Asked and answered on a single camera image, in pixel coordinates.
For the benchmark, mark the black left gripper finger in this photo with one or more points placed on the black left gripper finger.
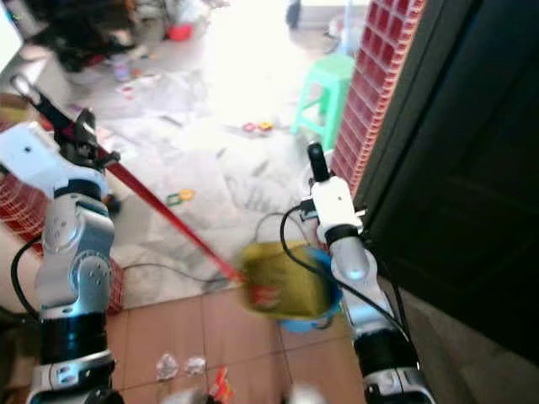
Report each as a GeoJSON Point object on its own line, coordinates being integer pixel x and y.
{"type": "Point", "coordinates": [36, 108]}
{"type": "Point", "coordinates": [48, 100]}

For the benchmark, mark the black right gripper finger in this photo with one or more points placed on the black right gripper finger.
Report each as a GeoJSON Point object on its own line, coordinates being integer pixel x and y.
{"type": "Point", "coordinates": [322, 162]}
{"type": "Point", "coordinates": [315, 162]}

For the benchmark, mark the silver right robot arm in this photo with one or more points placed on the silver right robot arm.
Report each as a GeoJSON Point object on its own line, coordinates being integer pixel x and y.
{"type": "Point", "coordinates": [358, 273]}

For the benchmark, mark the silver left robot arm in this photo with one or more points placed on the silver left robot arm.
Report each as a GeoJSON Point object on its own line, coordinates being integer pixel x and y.
{"type": "Point", "coordinates": [76, 261]}

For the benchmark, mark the dark heap of things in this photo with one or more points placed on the dark heap of things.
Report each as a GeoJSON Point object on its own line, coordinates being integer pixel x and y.
{"type": "Point", "coordinates": [80, 29]}

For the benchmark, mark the small pink can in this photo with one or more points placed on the small pink can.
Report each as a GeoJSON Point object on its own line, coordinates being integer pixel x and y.
{"type": "Point", "coordinates": [124, 69]}

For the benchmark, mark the blue plastic bucket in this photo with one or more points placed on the blue plastic bucket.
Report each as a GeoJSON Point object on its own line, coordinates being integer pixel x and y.
{"type": "Point", "coordinates": [335, 295]}

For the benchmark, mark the green plastic stool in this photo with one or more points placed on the green plastic stool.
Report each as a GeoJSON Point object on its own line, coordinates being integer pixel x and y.
{"type": "Point", "coordinates": [333, 71]}

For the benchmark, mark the pale blue plastic stool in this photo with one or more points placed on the pale blue plastic stool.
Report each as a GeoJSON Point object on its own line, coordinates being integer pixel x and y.
{"type": "Point", "coordinates": [349, 34]}

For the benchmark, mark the dark wooden door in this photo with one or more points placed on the dark wooden door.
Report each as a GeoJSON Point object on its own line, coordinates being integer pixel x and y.
{"type": "Point", "coordinates": [455, 168]}

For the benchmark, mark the red plastic bowl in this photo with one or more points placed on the red plastic bowl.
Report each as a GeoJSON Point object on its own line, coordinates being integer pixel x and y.
{"type": "Point", "coordinates": [180, 32]}

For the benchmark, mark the small black object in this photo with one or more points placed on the small black object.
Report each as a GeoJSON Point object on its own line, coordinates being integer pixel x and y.
{"type": "Point", "coordinates": [294, 14]}

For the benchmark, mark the grey right robot foot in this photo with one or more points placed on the grey right robot foot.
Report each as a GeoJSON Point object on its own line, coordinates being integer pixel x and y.
{"type": "Point", "coordinates": [310, 395]}

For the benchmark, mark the grey robot foot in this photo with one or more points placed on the grey robot foot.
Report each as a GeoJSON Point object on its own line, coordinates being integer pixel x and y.
{"type": "Point", "coordinates": [182, 397]}
{"type": "Point", "coordinates": [310, 395]}

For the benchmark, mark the crumpled clear plastic scrap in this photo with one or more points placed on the crumpled clear plastic scrap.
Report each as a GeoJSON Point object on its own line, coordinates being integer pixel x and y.
{"type": "Point", "coordinates": [167, 367]}
{"type": "Point", "coordinates": [194, 365]}

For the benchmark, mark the red yellow snack wrapper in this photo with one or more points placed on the red yellow snack wrapper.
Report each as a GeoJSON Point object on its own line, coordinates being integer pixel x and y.
{"type": "Point", "coordinates": [222, 385]}

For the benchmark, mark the grey left robot foot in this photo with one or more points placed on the grey left robot foot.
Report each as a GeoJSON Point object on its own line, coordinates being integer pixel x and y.
{"type": "Point", "coordinates": [182, 397]}

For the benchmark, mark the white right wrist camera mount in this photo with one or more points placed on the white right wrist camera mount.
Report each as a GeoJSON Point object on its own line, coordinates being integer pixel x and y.
{"type": "Point", "coordinates": [333, 202]}

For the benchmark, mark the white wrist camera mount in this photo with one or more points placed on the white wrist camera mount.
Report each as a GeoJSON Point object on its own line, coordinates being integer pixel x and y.
{"type": "Point", "coordinates": [333, 202]}
{"type": "Point", "coordinates": [38, 160]}

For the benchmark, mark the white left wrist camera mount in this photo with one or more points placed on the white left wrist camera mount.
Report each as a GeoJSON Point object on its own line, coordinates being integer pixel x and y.
{"type": "Point", "coordinates": [38, 160]}

